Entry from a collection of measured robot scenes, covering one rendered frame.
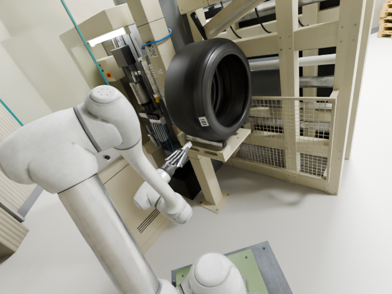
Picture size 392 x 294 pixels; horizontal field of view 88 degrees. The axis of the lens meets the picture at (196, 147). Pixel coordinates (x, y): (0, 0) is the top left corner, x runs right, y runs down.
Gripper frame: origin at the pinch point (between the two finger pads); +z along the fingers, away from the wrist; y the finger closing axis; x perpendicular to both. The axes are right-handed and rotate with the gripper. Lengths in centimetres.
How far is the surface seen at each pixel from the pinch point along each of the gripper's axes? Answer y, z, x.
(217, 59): -12.9, 34.0, -33.5
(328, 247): -68, 19, 106
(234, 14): -4, 74, -42
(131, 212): 58, -41, 50
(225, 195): 26, 28, 106
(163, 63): 28, 33, -36
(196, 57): -6.2, 27.1, -39.0
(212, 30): 14, 73, -37
